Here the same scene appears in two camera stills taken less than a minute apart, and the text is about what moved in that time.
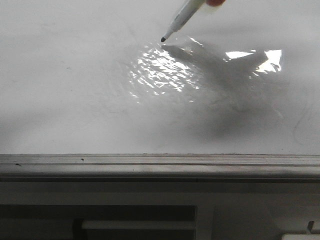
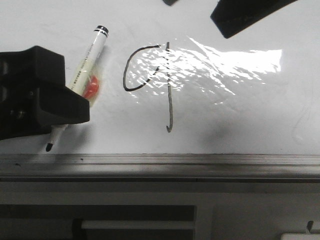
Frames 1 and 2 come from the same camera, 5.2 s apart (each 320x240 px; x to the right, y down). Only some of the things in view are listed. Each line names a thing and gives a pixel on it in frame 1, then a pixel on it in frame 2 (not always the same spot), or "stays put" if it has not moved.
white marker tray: x=300 y=236 stays put
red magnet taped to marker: x=214 y=3 → x=93 y=87
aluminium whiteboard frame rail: x=138 y=167 stays put
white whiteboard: x=93 y=77 stays put
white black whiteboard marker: x=185 y=15 → x=84 y=74
